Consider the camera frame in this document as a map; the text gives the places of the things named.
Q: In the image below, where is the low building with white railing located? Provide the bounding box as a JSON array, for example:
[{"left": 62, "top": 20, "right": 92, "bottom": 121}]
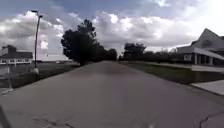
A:
[{"left": 0, "top": 45, "right": 34, "bottom": 66}]

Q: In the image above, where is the group of trees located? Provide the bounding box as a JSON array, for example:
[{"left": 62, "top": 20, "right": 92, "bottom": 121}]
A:
[{"left": 121, "top": 42, "right": 178, "bottom": 63}]

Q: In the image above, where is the pale post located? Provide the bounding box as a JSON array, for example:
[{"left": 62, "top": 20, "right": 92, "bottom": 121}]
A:
[{"left": 0, "top": 59, "right": 15, "bottom": 96}]

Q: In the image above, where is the house with gabled roof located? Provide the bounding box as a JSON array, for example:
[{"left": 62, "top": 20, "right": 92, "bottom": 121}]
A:
[{"left": 175, "top": 27, "right": 224, "bottom": 67}]

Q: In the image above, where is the grey asphalt road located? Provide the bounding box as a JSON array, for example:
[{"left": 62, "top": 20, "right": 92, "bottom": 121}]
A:
[{"left": 0, "top": 60, "right": 224, "bottom": 128}]

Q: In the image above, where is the pale concrete driveway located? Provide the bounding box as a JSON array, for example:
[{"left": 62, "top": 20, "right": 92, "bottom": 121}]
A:
[{"left": 191, "top": 78, "right": 224, "bottom": 97}]

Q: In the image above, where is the large dark tree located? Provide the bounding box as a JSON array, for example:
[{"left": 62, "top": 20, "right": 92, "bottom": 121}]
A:
[{"left": 60, "top": 18, "right": 119, "bottom": 66}]

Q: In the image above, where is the grass verge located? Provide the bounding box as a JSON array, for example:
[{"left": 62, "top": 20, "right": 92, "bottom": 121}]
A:
[
  {"left": 120, "top": 61, "right": 224, "bottom": 85},
  {"left": 0, "top": 63, "right": 82, "bottom": 90}
]

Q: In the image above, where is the street lamp pole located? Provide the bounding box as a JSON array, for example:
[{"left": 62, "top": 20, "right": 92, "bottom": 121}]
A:
[{"left": 30, "top": 9, "right": 44, "bottom": 75}]

